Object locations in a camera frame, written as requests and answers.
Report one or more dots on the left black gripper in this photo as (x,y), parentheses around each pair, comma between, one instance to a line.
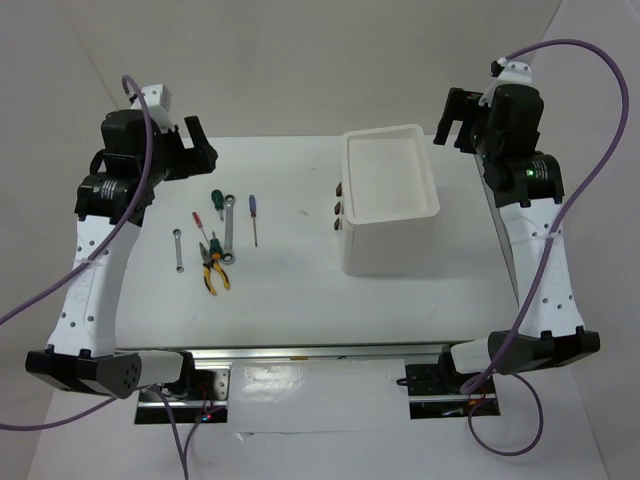
(192,161)

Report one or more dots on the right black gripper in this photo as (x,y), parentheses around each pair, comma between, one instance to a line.
(460,105)

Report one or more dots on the short green screwdriver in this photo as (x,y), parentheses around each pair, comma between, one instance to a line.
(217,198)

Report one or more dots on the purple handle screwdriver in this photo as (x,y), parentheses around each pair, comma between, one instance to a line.
(253,214)

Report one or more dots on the red handle screwdriver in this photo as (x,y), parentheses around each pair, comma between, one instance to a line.
(199,224)

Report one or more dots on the small silver wrench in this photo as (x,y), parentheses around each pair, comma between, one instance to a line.
(178,250)

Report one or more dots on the white drawer cabinet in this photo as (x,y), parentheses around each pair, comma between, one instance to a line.
(390,201)

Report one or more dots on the green orange stubby screwdriver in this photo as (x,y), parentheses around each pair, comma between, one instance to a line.
(215,248)

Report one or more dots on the large ratchet wrench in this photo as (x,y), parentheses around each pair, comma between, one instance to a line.
(228,256)

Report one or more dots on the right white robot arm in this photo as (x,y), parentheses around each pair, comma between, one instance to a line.
(527,190)

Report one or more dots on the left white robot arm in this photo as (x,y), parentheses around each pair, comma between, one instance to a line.
(81,355)

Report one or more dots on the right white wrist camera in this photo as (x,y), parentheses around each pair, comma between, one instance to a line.
(504,71)

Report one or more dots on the aluminium front rail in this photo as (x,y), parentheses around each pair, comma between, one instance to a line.
(411,351)

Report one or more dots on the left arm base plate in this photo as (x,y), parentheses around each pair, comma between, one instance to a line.
(203,396)

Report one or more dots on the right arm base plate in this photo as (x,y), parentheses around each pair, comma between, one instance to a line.
(433,393)

